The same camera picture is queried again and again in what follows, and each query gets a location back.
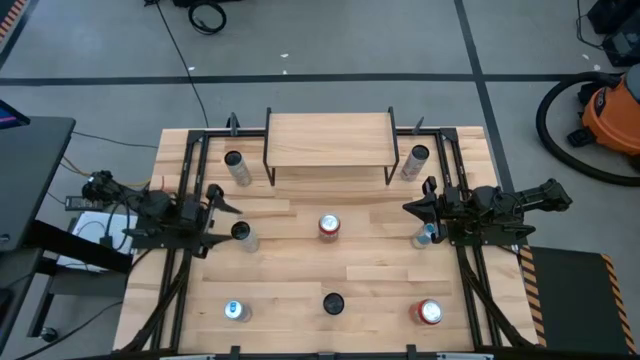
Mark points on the hazard-striped floor strip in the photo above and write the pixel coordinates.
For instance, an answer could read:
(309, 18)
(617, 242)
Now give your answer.
(10, 17)

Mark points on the black aluminium table frame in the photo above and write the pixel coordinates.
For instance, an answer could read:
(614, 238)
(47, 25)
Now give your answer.
(196, 136)

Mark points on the wooden shelf black metal legs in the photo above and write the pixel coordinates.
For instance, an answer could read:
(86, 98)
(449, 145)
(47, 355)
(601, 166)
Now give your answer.
(330, 140)

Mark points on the laptop screen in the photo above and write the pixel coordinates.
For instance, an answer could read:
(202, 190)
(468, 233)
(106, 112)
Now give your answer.
(10, 117)

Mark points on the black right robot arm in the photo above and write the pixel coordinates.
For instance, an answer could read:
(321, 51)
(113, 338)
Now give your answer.
(530, 197)

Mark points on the black hazard-striped mat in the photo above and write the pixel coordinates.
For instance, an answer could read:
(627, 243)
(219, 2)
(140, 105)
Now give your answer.
(570, 300)

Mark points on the silver Celsius can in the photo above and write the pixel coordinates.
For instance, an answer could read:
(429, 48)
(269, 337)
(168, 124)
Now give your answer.
(247, 240)

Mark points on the orange shop vacuum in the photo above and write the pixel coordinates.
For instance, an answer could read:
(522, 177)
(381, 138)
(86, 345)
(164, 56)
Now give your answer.
(540, 122)
(612, 115)

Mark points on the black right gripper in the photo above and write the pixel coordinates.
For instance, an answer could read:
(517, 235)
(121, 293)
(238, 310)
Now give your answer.
(452, 205)

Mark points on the black caster wheel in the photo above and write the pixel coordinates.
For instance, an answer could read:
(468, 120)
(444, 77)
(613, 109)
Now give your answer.
(48, 335)

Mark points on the blue Red Bull can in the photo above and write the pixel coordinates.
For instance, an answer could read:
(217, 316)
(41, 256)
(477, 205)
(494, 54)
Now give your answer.
(235, 310)
(421, 239)

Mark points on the Celsius Peach Vibe can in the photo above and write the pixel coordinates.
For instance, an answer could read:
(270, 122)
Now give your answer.
(412, 167)
(333, 304)

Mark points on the red Barq's can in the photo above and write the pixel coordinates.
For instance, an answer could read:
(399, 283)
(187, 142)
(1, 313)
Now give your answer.
(427, 311)

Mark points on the Celsius Tropical Vibe can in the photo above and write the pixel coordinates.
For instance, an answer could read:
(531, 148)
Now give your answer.
(239, 170)

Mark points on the black equipment case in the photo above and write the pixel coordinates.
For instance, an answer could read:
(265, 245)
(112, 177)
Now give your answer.
(622, 42)

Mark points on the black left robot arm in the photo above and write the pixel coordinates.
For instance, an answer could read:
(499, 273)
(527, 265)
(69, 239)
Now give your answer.
(150, 205)

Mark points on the black desk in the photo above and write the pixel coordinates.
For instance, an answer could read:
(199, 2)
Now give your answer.
(30, 170)

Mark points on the red Fanta can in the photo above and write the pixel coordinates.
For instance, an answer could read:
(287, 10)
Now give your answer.
(329, 225)

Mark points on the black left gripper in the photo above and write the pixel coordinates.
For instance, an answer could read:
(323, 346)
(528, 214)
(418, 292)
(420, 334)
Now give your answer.
(195, 217)

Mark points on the white paper box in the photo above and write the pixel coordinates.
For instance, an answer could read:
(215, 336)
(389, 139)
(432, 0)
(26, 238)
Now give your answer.
(92, 222)

